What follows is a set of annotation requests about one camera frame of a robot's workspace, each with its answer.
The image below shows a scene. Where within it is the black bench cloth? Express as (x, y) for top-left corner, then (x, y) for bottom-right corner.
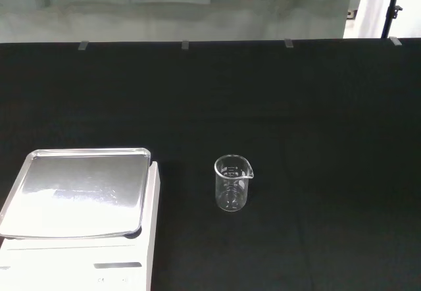
(0, 36), (421, 291)

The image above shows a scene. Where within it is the small clear glass beaker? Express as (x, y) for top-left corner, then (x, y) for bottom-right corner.
(213, 154), (256, 212)

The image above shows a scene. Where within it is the pale grey curtain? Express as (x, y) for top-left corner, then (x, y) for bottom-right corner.
(0, 0), (359, 44)

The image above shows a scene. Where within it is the black tripod stand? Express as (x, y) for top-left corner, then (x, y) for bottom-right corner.
(380, 0), (405, 39)

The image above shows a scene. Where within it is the white electronic balance steel pan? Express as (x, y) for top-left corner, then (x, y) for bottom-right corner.
(0, 146), (161, 291)

